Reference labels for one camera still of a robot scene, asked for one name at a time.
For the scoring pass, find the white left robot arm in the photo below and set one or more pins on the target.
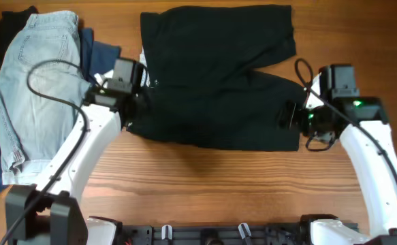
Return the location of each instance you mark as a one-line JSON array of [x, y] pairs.
[[48, 211]]

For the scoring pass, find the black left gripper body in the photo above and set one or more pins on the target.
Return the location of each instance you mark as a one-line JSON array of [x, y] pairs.
[[134, 106]]

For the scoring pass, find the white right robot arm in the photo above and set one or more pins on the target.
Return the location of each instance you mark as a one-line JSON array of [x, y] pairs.
[[334, 112]]

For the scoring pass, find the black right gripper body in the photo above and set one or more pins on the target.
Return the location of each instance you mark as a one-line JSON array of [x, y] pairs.
[[287, 118]]

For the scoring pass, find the light grey denim shorts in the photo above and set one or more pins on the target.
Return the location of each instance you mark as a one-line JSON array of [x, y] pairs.
[[39, 72]]

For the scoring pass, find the black shorts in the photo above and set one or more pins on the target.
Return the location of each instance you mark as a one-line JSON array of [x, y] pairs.
[[207, 86]]

